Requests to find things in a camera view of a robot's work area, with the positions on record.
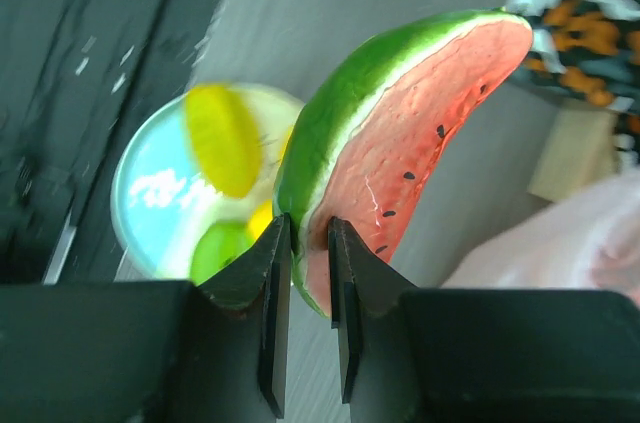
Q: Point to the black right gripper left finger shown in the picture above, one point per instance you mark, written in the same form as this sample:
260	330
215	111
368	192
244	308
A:
155	350

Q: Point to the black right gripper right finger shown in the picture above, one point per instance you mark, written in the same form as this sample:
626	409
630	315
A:
410	354

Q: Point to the green fake fruit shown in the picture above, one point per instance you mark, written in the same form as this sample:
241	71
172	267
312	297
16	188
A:
220	245

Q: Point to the yellow fake lemon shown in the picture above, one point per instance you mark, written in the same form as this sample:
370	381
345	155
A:
260	219

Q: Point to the pink plastic bag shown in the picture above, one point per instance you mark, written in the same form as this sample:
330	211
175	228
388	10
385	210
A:
587	241

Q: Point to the yellow green fake starfruit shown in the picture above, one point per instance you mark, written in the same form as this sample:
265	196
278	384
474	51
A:
225	138

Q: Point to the fake watermelon slice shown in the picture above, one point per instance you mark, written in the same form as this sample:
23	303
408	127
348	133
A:
365	144

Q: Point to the wooden clothes rack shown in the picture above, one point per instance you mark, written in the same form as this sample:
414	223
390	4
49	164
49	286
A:
578	152

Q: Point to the cream and blue plate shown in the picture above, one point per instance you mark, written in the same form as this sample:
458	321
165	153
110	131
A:
160	203

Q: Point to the camouflage patterned shorts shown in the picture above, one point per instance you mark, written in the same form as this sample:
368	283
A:
588	50

